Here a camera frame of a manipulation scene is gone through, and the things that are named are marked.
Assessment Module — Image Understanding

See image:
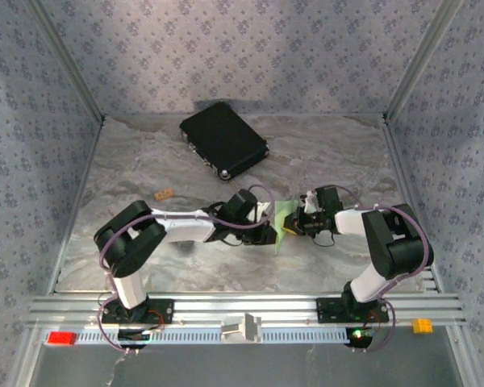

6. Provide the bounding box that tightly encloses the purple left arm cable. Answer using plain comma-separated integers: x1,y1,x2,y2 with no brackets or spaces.
98,183,276,356

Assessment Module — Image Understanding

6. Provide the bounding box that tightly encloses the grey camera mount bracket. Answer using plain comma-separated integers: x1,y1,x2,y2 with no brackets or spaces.
220,312,263,343

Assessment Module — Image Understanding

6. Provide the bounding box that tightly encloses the red toy brick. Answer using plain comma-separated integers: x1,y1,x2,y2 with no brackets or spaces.
48,331,77,347

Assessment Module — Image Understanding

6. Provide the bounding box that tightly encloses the light green paper sheet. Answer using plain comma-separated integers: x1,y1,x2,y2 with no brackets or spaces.
272,199,300,256

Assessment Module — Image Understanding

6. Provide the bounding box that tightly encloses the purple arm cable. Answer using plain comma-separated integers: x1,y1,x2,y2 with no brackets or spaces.
98,183,276,356
312,184,433,355

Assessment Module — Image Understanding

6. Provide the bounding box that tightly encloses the slotted grey cable duct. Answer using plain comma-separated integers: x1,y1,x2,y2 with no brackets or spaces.
44,327,372,346

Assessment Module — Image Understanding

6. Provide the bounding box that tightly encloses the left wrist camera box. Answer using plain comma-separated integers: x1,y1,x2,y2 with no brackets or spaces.
254,201,273,221

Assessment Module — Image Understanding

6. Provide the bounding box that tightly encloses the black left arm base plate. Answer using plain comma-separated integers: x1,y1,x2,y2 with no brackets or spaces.
100,298,175,326

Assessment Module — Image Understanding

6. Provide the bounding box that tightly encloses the black hard case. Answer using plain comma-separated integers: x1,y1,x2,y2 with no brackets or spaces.
179,100,270,181

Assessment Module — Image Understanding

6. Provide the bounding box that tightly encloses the black controller board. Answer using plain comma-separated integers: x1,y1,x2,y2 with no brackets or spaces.
344,326,377,348
116,328,152,348

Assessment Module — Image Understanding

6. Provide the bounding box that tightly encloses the aluminium front rail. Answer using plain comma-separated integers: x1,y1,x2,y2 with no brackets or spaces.
27,293,468,328

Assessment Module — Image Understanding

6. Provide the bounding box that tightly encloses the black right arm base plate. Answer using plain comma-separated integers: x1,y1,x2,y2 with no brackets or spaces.
315,297,390,324

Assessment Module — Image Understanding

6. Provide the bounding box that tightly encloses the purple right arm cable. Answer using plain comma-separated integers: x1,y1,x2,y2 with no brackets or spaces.
312,184,433,355

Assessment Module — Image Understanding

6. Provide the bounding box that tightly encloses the aluminium frame post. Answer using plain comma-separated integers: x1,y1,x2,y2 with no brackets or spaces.
26,0,106,124
383,0,467,122

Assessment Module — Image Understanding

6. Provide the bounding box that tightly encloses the aluminium side rail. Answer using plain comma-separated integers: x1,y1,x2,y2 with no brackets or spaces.
47,116,106,295
381,116,444,293

